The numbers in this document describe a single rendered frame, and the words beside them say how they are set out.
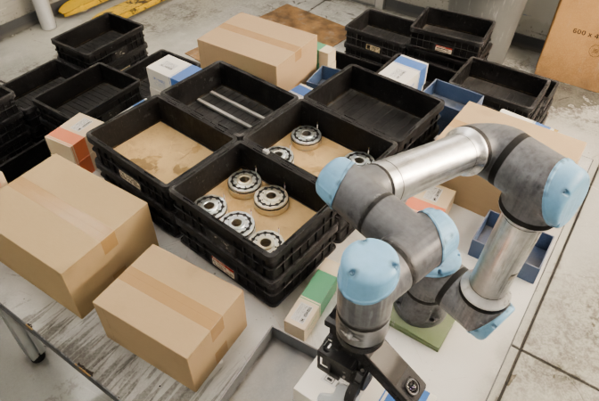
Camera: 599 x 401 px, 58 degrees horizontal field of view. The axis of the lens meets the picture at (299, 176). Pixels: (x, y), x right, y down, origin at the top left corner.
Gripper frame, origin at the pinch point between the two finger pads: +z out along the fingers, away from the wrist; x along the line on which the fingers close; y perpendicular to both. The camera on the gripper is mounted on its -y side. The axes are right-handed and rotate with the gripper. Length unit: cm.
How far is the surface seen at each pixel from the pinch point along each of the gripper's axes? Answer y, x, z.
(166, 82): 129, -79, 25
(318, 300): 30, -33, 35
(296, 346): 26.6, -18.3, 34.0
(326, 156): 56, -78, 28
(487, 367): -14, -44, 41
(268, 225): 53, -42, 28
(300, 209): 49, -53, 28
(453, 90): 37, -141, 29
